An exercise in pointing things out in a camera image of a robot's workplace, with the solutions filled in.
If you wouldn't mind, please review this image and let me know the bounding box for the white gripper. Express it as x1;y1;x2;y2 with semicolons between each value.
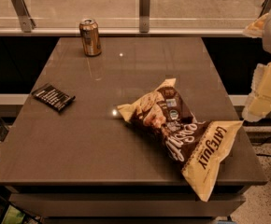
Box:
242;9;271;122

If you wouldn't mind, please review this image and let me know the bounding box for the left metal railing bracket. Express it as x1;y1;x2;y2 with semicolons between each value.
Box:
11;0;36;33

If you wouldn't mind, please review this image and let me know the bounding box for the green object under table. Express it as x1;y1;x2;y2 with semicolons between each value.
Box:
0;205;35;224

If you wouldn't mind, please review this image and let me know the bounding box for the orange soda can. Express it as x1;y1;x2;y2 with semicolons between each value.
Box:
79;19;102;56

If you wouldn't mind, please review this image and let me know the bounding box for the middle metal railing bracket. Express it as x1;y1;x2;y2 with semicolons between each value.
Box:
139;0;150;33

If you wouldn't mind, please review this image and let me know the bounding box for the black snack bar wrapper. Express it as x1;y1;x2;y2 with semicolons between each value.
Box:
32;83;75;113

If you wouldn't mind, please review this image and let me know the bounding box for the brown yellow chip bag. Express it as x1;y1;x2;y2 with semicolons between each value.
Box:
118;78;242;202

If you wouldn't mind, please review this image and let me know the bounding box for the glass railing panel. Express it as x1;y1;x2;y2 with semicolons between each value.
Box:
0;0;264;29

